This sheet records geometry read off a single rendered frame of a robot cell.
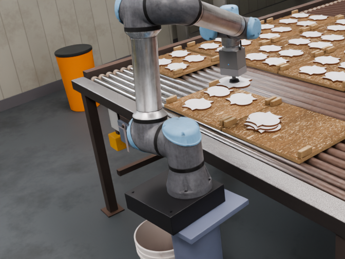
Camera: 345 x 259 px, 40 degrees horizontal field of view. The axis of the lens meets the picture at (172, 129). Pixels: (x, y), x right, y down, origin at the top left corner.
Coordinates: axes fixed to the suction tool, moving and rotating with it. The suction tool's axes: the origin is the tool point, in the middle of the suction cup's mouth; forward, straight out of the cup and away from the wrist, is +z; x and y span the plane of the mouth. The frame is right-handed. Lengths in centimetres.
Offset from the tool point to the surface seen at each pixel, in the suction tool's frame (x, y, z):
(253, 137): 12.0, -14.7, 15.9
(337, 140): 0.7, -43.1, 16.0
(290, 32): -132, 40, 16
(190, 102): -6.5, 29.7, 15.1
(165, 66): -49, 80, 16
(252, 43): -102, 52, 16
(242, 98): -19.1, 8.9, 15.2
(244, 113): -6.9, 0.8, 16.0
